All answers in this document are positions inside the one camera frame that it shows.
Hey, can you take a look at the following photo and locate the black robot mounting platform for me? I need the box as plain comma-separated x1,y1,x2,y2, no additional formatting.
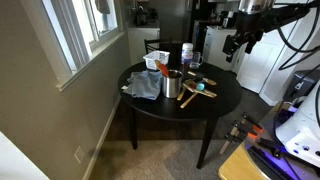
244,106,320,180

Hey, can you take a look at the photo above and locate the silver metal tin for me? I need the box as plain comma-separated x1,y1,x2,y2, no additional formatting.
162,69,184,99

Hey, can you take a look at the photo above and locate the stainless steel fridge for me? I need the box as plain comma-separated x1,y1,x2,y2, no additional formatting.
148,0,194,43

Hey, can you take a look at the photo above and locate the white cardboard box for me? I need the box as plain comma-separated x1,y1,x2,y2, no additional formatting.
142,50,171,71

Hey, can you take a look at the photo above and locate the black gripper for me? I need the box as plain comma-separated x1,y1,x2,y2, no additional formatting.
222,13,268,63

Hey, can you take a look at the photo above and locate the white kitchen cabinet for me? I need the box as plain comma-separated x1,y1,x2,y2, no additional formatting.
127,27,161,66

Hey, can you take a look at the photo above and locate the black coffee maker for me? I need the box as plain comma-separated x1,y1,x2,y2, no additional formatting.
130,4,150,27

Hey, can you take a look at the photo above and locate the black clamp orange handle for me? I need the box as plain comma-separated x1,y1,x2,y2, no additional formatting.
241,112,264,133
232,120,259,140

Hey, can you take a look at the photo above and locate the round black table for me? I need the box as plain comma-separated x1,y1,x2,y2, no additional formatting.
117,60,244,170

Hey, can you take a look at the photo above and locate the dark handled wooden spoon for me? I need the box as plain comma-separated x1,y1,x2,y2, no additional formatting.
187,70,218,87

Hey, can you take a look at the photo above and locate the teal spatula wooden handle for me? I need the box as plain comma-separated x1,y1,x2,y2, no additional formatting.
180,82,206,110

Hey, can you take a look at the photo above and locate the white jar blue label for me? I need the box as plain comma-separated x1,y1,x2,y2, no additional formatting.
180,42,195,65

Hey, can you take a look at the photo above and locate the wooden stand top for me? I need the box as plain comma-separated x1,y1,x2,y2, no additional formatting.
218,143,268,180

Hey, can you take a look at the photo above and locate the clear glass mug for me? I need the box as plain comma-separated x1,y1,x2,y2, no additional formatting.
190,51,204,70

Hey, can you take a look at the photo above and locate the black clamp wooden handle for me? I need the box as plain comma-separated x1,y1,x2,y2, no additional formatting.
219,132,247,155

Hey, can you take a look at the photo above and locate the white framed window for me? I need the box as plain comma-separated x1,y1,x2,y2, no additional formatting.
41,0,126,92

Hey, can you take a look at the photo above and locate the white wall outlet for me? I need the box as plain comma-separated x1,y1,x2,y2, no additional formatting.
73,145,86,164

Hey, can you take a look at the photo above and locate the black box device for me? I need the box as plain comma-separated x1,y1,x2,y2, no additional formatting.
283,69,320,103

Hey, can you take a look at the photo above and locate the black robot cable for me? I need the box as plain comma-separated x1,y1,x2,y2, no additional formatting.
275,0,320,72

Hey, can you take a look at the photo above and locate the orange spatula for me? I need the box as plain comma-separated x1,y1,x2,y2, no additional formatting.
155,60,171,78

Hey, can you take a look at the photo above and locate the blue cloth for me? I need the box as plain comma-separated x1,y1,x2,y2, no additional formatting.
126,69,165,101

